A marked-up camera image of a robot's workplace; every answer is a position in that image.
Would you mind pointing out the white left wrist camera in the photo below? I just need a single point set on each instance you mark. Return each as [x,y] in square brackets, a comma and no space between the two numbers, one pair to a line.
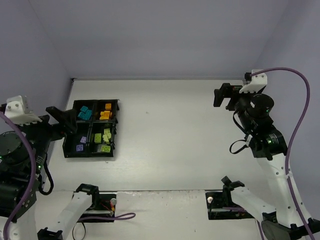
[18,111]

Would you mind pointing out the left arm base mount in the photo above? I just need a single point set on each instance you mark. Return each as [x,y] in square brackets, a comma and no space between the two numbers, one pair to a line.
[103,211]

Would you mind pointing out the light green small lego brick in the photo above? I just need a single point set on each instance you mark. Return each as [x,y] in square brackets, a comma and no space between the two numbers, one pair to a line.
[107,131]

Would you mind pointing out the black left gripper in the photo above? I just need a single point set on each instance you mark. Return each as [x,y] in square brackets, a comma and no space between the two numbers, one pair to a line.
[52,130]

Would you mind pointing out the orange square lego brick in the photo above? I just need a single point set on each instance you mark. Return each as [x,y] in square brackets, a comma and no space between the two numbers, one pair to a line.
[104,118]

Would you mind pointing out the pale yellow sloped lego brick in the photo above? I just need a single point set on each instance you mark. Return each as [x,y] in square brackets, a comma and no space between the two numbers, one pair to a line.
[105,148]

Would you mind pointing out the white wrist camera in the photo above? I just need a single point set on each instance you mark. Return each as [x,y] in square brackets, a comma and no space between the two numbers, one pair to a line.
[258,82]
[18,111]

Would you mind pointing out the long orange lego brick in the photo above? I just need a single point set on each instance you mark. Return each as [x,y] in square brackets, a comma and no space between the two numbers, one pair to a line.
[106,113]

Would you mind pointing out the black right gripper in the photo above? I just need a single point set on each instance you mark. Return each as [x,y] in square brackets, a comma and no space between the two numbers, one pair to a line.
[229,95]

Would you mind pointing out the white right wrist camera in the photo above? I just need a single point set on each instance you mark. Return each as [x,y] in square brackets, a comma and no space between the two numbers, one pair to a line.
[258,82]

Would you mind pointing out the orange small lego brick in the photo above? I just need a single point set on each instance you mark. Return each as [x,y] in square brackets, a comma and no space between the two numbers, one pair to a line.
[108,106]

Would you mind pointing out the purple lego brick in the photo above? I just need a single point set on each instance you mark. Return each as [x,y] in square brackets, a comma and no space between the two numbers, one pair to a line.
[83,140]

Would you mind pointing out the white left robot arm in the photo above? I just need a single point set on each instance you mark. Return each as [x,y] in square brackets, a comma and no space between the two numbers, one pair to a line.
[23,160]

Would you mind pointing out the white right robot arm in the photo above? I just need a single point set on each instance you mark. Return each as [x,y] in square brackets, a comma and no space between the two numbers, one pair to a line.
[287,218]

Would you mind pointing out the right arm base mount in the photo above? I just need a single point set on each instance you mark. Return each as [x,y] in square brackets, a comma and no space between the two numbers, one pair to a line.
[220,208]

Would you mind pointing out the pale green brick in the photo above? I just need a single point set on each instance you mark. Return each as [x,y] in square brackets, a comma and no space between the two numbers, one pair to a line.
[107,137]

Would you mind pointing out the black divided sorting bin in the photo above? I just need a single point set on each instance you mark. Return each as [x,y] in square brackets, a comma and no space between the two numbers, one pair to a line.
[89,128]

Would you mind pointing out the purple lego with striped top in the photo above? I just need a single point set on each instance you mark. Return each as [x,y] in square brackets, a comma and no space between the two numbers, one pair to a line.
[79,147]

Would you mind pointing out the small teal lego brick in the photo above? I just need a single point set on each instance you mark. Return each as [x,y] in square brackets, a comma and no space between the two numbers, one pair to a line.
[84,109]

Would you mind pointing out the long teal lego brick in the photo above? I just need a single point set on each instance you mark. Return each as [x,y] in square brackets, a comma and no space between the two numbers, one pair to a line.
[87,115]

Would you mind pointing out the green two-stud lego brick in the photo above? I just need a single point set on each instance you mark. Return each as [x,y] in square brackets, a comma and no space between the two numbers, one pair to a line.
[97,138]

